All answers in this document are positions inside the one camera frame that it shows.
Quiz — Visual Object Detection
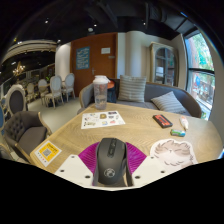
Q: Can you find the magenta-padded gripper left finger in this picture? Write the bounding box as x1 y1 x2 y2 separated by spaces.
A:
54 141 101 187

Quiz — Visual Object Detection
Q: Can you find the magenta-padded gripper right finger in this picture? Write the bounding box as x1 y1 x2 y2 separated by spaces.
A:
124 141 169 188

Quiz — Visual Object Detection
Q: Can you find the black computer mouse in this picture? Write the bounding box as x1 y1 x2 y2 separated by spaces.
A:
92 137 134 187

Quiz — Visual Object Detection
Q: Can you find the cat-shaped mouse pad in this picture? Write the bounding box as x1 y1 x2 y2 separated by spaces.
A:
149 138 199 168

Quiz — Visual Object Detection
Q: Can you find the yellow and white code card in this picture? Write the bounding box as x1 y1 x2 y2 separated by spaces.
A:
33 139 63 168

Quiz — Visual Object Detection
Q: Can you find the small green packet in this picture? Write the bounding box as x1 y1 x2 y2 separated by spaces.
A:
170 128 187 138

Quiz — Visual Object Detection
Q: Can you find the black and red flat box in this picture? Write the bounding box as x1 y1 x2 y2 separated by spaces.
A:
152 113 174 130

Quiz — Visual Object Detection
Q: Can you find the white printed paper sheet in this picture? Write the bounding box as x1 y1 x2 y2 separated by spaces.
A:
80 110 127 130

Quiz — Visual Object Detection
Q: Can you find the pink tube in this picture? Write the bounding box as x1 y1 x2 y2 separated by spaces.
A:
178 115 190 131

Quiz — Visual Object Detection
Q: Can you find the grey tufted armchair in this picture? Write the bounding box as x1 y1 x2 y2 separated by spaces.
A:
2 110 53 162

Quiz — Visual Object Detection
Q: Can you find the grey curved sofa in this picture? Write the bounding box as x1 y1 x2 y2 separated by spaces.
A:
76 79 203 119

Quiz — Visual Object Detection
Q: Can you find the clear shaker bottle white lid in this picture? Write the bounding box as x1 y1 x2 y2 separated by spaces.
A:
92 75 111 111

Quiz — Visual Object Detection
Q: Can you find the dark bag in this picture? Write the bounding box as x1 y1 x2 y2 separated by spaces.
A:
106 78 121 104

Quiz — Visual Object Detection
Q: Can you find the striped square cushion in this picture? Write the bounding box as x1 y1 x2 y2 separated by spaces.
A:
117 74 148 103

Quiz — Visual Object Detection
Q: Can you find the group of white dining chairs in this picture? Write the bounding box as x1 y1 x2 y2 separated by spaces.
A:
26 72 76 109

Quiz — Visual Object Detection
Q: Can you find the white-framed grey chair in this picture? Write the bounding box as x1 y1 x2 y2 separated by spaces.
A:
4 83 28 116

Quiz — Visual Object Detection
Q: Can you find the brown wooden door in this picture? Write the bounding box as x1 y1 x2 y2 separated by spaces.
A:
69 32 119 98

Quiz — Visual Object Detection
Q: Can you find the glass-fronted wooden cabinet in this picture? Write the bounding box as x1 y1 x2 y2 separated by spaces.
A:
148 41 180 87

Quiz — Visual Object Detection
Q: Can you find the black-framed window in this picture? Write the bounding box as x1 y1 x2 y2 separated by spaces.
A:
183 31 216 121

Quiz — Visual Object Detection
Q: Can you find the blue poster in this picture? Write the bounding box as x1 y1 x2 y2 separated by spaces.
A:
75 46 91 71

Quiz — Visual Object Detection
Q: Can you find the chandelier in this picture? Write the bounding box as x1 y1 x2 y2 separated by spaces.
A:
12 61 27 77

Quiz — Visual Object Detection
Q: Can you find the small white sign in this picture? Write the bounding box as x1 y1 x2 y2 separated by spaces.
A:
100 46 112 55

